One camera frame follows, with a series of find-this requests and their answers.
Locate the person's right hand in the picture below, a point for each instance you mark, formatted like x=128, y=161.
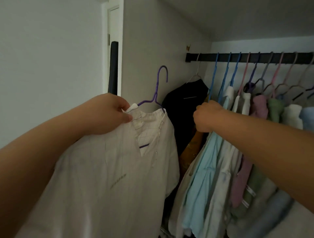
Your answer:
x=211, y=116

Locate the person's left hand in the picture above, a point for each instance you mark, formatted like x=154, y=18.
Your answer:
x=103, y=114

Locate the person's right fingers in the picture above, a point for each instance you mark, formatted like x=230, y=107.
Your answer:
x=199, y=117

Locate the person's left thumb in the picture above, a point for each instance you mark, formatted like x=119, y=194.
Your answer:
x=126, y=117

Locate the purple clothes hanger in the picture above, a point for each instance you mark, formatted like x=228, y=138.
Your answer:
x=157, y=84

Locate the light blue shirt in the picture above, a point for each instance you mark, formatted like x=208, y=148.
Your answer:
x=203, y=176

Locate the white checked shirt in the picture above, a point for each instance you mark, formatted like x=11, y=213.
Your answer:
x=98, y=171

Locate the person's right forearm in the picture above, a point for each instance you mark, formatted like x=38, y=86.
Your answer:
x=269, y=149

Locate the person's left forearm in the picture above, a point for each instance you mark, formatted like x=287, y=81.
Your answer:
x=36, y=159

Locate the dark navy shirt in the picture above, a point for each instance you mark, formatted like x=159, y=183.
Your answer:
x=184, y=110

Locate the orange garment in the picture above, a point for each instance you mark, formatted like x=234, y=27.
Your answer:
x=193, y=147

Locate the row of coloured plastic hangers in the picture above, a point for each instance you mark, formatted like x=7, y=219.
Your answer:
x=224, y=76

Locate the black upright board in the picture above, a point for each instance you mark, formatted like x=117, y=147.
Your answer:
x=113, y=68

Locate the black closet rod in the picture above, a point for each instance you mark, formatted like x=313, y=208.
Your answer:
x=206, y=57

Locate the mauve pink shirt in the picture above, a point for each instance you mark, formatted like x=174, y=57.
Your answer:
x=260, y=105

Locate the green shirt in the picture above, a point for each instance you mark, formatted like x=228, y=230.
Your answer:
x=274, y=110

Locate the white hanging shirt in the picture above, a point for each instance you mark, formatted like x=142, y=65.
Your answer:
x=220, y=193

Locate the sky blue shirt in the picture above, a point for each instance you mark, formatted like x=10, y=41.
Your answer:
x=307, y=117

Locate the white door frame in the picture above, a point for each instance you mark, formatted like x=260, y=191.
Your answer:
x=105, y=49

